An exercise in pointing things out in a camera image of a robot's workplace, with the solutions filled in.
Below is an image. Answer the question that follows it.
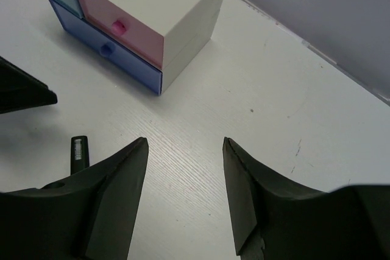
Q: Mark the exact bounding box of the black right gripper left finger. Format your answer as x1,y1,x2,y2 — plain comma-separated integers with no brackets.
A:
39,137,149,259

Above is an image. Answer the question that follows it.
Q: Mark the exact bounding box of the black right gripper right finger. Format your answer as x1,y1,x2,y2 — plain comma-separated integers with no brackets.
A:
222,138,332,259

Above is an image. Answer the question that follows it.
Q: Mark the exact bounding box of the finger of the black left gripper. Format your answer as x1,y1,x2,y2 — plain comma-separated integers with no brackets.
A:
0,57,57,114

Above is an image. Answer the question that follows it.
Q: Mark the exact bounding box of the pink drawer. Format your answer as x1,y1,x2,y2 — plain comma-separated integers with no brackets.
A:
79,0,164,69

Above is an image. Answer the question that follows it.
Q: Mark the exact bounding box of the pink highlighter marker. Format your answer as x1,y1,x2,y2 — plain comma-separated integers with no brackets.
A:
70,136,90,175

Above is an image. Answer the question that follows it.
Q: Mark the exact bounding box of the purple-blue drawer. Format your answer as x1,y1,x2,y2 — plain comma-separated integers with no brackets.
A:
49,0,163,95

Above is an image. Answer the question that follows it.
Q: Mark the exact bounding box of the cream drawer cabinet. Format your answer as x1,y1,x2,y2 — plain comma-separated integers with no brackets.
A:
63,0,235,95

